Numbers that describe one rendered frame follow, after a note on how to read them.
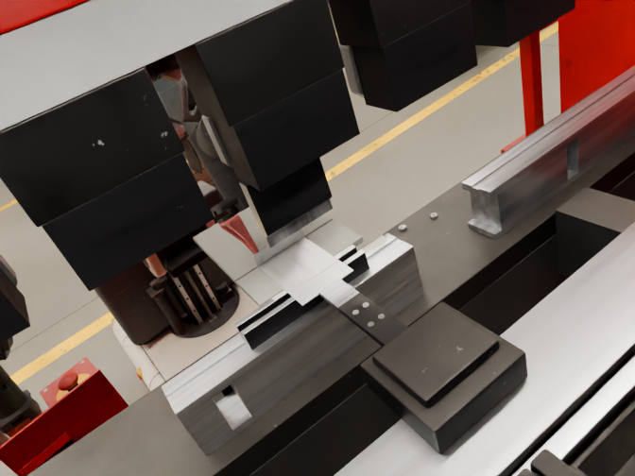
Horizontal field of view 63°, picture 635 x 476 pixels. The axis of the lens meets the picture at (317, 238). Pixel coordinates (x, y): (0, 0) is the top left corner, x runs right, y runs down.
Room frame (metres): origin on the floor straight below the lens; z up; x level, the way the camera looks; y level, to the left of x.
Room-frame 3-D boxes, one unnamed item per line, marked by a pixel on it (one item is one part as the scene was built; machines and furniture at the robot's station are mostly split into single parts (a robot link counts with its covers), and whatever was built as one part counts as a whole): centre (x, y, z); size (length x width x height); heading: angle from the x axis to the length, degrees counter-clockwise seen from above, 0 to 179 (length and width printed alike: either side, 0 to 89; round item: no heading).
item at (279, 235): (0.56, 0.01, 1.13); 0.10 x 0.02 x 0.10; 113
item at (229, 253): (0.70, 0.07, 1.00); 0.26 x 0.18 x 0.01; 23
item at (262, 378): (0.54, 0.06, 0.92); 0.39 x 0.06 x 0.10; 113
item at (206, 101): (0.57, -0.01, 1.26); 0.15 x 0.09 x 0.17; 113
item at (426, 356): (0.41, -0.04, 1.01); 0.26 x 0.12 x 0.05; 23
